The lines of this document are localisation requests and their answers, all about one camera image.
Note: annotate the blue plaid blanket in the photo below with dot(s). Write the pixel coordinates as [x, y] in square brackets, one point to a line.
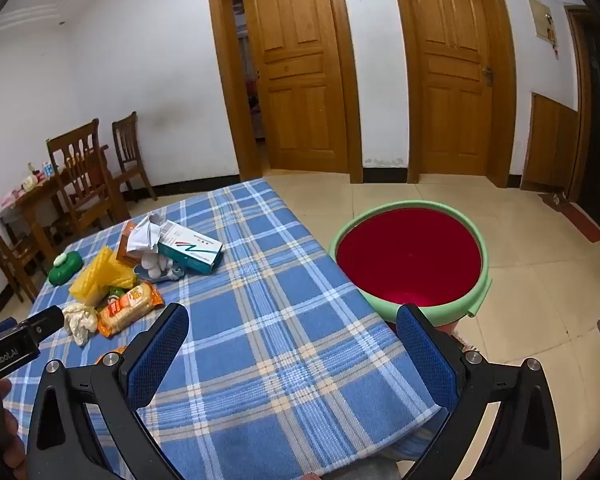
[280, 335]

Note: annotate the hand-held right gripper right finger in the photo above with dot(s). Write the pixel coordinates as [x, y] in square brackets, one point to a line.
[425, 355]

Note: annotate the small item on floor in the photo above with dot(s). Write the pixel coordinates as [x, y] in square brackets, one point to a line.
[554, 199]

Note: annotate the wooden entrance door frame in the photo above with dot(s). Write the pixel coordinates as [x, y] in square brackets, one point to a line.
[580, 85]

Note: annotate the small orange carton box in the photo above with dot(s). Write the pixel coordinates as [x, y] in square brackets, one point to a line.
[125, 247]

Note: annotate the white bagged item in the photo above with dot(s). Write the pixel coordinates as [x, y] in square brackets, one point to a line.
[30, 182]

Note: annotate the wooden dining table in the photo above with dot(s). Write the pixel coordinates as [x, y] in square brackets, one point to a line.
[35, 200]

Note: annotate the pink packets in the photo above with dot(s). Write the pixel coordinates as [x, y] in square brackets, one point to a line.
[11, 197]

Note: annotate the person's left hand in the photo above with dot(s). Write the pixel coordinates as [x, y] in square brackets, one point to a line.
[9, 425]

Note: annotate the yellow foam net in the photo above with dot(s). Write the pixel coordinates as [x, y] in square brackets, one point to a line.
[97, 277]

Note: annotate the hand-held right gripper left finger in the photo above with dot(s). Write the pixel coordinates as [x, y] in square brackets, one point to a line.
[155, 355]

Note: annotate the grey cloth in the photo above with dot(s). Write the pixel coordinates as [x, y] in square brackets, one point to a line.
[142, 232]

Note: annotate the beige wall panel box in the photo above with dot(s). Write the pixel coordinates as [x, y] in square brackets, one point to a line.
[542, 17]

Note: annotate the white and blue carton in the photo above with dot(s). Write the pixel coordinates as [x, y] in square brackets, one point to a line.
[48, 170]

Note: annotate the wooden dining chair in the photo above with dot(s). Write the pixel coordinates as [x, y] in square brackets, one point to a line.
[10, 255]
[127, 145]
[80, 170]

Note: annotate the green clover-shaped box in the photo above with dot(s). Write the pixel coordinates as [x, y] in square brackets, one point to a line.
[65, 270]

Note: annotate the orange snack packet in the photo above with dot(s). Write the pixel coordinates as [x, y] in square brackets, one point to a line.
[127, 307]

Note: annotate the wooden panel door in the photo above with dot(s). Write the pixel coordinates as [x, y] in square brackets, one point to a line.
[300, 70]
[450, 75]

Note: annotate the white egg shells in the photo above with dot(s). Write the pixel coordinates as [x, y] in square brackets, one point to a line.
[152, 265]

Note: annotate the green and red basin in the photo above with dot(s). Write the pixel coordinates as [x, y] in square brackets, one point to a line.
[410, 255]

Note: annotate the white and teal carton box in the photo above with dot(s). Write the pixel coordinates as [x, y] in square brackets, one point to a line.
[192, 252]

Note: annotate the low wooden cabinet door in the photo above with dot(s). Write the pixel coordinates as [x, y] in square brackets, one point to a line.
[550, 145]

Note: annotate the cream paper ball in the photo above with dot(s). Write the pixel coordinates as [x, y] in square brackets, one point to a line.
[80, 322]

